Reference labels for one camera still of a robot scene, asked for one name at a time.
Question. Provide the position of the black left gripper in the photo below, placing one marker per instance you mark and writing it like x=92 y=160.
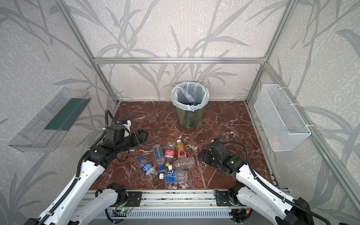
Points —
x=135 y=138

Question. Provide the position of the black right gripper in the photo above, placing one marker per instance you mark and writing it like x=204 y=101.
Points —
x=208 y=153

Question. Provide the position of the clear ribbed bottle blue cap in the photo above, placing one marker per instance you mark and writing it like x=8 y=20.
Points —
x=159 y=157

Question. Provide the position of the clear bottle white cap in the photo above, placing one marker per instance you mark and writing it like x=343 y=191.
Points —
x=182 y=164

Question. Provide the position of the clear bottle blue white label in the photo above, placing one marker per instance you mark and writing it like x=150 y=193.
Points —
x=180 y=176

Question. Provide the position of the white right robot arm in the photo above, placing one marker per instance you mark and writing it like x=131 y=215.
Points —
x=254 y=191

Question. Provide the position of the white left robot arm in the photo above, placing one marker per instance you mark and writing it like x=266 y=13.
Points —
x=90 y=166

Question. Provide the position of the white plastic bin liner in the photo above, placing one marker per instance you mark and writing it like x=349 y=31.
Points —
x=184 y=93

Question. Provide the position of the orange drink bottle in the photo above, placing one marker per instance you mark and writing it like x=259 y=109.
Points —
x=180 y=148

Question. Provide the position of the clear bottle red label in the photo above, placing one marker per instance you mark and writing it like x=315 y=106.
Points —
x=170 y=153

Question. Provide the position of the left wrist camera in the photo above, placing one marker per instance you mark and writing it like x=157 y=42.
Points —
x=118 y=131

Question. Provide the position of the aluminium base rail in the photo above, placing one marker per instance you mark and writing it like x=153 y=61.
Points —
x=171 y=203

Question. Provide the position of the white wire mesh basket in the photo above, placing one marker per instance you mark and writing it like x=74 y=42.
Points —
x=284 y=127

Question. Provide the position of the clear acrylic wall shelf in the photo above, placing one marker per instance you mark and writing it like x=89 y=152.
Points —
x=48 y=128

